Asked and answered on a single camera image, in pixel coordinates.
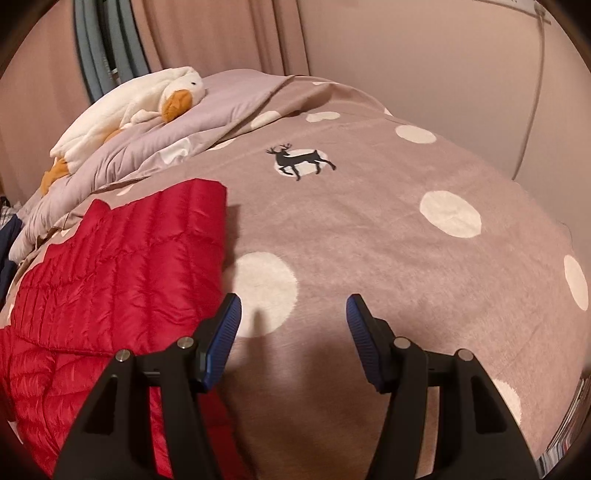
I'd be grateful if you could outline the pink curtain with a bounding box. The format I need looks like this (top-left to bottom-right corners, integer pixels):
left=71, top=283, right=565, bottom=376
left=0, top=0, right=315, bottom=195

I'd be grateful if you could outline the white goose plush toy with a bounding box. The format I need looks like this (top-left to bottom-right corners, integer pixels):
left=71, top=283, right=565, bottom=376
left=39, top=66, right=206, bottom=196

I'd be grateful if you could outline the white wall cable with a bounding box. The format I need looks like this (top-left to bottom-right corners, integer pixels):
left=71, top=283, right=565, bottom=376
left=489, top=0, right=555, bottom=178

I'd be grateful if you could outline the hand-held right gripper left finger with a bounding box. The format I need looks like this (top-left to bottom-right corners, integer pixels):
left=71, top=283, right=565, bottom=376
left=54, top=292, right=243, bottom=480

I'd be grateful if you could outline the folded grey quilt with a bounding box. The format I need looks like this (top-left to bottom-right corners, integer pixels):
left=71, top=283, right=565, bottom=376
left=9, top=70, right=296, bottom=262

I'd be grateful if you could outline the dark navy garment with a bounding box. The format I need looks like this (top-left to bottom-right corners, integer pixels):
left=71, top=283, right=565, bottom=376
left=0, top=196, right=25, bottom=303

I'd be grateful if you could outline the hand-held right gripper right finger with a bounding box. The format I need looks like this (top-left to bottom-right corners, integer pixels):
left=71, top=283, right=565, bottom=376
left=346, top=294, right=540, bottom=480

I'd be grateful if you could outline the stack of books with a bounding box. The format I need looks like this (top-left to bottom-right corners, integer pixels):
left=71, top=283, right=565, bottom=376
left=538, top=369, right=591, bottom=474

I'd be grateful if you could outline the blue grey curtain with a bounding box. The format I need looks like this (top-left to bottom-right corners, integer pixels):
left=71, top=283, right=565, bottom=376
left=73, top=0, right=153, bottom=102

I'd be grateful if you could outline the red down jacket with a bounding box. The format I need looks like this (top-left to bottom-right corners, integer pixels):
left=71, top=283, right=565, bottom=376
left=0, top=179, right=252, bottom=480

